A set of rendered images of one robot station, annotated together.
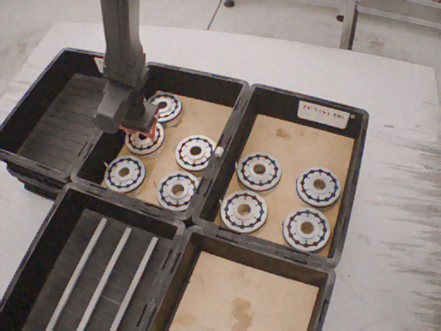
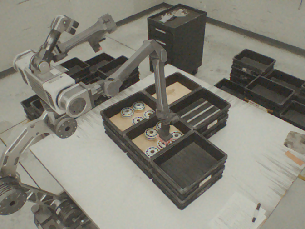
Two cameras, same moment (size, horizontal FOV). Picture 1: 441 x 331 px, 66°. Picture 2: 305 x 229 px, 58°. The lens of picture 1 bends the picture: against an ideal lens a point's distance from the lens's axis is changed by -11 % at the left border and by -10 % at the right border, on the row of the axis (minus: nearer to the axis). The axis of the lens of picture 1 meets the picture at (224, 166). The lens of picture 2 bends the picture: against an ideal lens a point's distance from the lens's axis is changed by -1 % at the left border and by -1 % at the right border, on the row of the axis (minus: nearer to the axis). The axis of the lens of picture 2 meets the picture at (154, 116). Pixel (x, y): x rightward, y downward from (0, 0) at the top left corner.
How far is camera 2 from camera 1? 198 cm
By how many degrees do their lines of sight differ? 77
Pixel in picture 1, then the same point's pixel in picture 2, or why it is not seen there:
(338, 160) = (114, 118)
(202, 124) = (142, 145)
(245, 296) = not seen: hidden behind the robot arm
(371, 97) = (70, 148)
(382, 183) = (100, 123)
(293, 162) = (126, 123)
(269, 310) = not seen: hidden behind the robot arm
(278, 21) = not seen: outside the picture
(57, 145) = (199, 163)
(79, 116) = (186, 171)
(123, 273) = (188, 118)
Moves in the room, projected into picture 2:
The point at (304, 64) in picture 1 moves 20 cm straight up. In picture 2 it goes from (76, 174) to (69, 156)
